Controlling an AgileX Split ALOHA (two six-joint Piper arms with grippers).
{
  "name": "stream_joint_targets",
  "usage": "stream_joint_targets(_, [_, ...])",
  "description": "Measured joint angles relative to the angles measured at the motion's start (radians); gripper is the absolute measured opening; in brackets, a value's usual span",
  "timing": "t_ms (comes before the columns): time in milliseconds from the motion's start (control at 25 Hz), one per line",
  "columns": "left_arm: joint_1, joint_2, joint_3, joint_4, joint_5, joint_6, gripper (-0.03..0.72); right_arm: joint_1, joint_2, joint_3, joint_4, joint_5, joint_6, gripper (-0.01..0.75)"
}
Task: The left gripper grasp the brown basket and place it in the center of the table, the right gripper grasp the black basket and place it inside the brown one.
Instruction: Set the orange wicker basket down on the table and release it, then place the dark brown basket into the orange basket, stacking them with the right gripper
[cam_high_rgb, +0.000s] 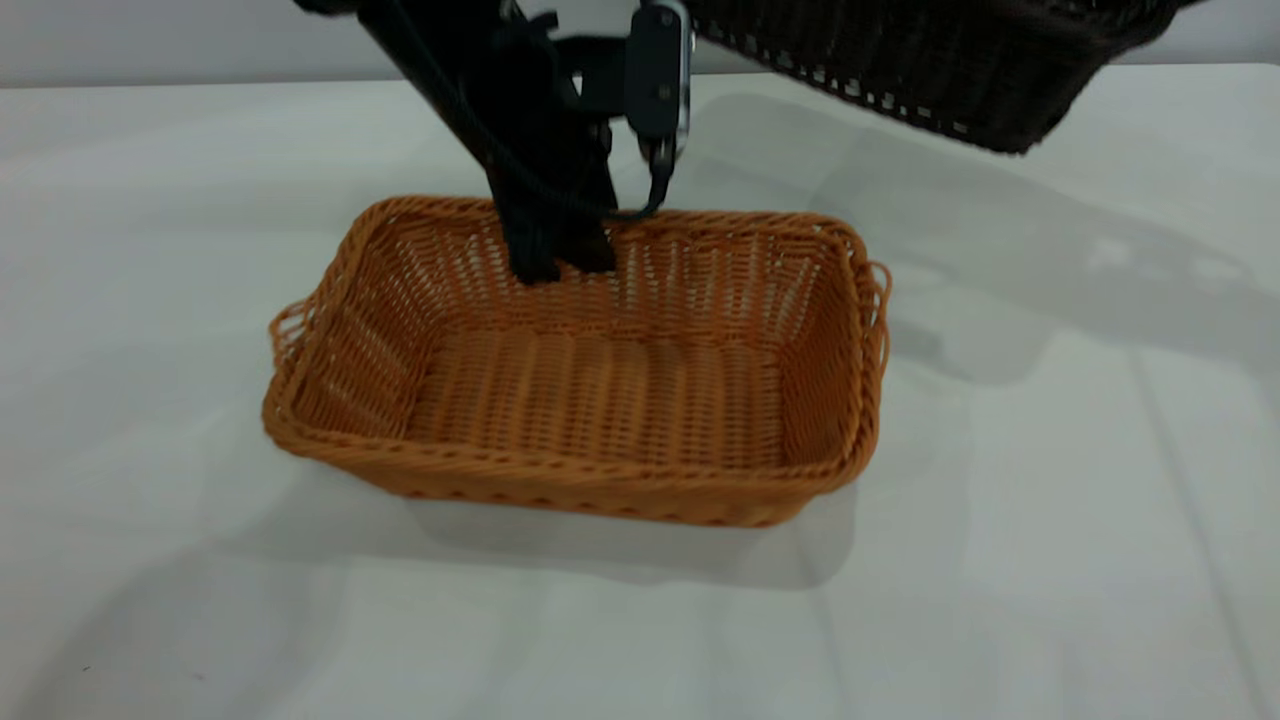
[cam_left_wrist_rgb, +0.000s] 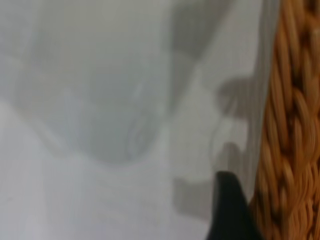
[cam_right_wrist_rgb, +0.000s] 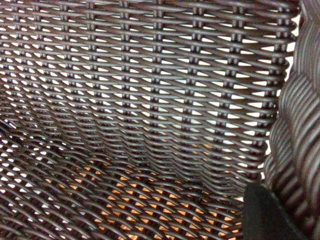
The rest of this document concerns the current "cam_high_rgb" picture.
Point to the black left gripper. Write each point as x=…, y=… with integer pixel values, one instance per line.
x=540, y=130

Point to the orange-brown wicker basket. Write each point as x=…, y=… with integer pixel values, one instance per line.
x=600, y=400

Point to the dark brown wicker basket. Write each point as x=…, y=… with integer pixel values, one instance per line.
x=930, y=60

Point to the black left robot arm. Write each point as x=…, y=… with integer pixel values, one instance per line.
x=420, y=40

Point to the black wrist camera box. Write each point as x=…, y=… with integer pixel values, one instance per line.
x=658, y=70

